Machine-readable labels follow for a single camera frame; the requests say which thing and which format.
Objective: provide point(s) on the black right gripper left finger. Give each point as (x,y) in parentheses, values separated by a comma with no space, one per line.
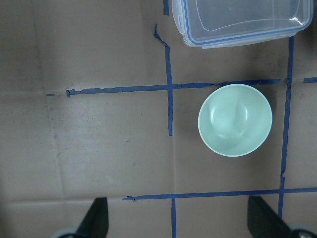
(95,222)

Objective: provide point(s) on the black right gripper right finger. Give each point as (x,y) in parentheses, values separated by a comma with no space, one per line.
(263,222)

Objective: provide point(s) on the green bowl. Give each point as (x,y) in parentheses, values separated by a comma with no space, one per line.
(235,120)

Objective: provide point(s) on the clear plastic storage container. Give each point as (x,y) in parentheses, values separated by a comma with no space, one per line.
(228,23)

